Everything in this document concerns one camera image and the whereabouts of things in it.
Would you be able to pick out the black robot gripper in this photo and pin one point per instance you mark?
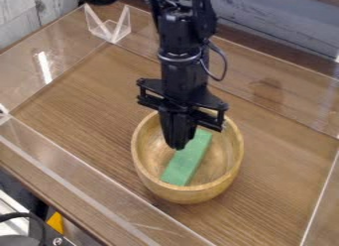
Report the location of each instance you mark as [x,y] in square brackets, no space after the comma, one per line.
[179,95]

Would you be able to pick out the green rectangular block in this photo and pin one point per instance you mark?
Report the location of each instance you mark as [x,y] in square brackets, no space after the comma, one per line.
[185,161]

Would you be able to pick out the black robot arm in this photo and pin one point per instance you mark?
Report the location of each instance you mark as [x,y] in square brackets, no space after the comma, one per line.
[185,24]

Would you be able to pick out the brown wooden bowl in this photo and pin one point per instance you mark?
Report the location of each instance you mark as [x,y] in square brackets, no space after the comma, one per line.
[216,172]

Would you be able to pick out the clear acrylic tray walls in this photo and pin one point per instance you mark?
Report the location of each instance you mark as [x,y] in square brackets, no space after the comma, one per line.
[67,89]

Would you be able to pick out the yellow label on equipment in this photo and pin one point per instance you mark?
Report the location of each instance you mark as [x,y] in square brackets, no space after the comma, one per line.
[56,222]

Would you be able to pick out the black equipment with screw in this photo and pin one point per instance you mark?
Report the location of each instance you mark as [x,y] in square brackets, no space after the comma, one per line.
[53,237]

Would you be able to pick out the clear acrylic corner bracket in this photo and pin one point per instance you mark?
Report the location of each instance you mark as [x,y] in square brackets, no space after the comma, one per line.
[108,30]

